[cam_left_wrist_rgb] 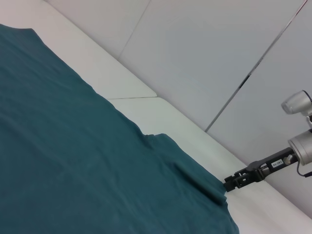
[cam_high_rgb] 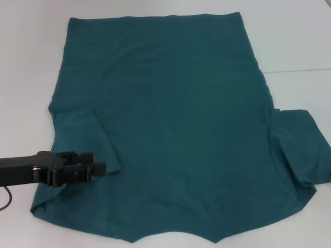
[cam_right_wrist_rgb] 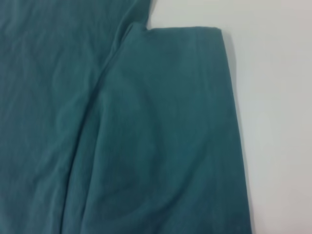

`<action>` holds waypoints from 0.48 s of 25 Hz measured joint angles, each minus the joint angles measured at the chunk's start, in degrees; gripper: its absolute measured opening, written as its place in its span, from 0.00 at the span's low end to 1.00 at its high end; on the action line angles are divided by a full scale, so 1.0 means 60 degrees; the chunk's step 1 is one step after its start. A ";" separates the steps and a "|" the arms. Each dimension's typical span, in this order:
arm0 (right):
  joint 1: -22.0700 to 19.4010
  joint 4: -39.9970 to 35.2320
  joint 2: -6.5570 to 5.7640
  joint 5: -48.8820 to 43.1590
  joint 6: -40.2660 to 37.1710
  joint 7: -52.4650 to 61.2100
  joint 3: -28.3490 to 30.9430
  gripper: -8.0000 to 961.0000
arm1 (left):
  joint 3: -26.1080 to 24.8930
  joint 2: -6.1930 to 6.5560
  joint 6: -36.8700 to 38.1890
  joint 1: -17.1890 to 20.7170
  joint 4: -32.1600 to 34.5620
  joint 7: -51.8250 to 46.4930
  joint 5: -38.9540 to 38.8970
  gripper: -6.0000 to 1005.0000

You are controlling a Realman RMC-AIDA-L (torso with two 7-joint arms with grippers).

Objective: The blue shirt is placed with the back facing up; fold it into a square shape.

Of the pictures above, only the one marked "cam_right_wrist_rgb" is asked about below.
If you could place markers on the teal blue shirt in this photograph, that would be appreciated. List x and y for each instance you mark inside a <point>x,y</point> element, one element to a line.
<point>122,122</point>

